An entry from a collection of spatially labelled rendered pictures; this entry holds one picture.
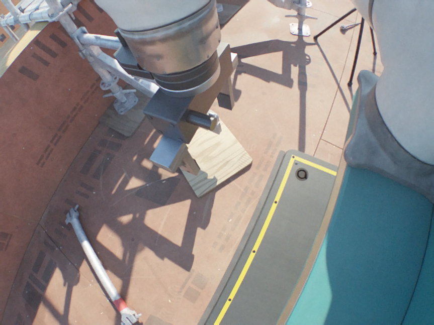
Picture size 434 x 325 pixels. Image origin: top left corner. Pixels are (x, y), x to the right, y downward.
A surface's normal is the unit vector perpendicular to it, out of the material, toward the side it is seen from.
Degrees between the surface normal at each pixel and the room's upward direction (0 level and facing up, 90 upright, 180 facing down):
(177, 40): 90
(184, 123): 90
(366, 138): 14
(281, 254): 0
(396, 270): 0
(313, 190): 0
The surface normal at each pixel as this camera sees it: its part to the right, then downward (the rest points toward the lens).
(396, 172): -0.47, 0.47
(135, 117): -0.15, -0.38
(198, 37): 0.65, 0.66
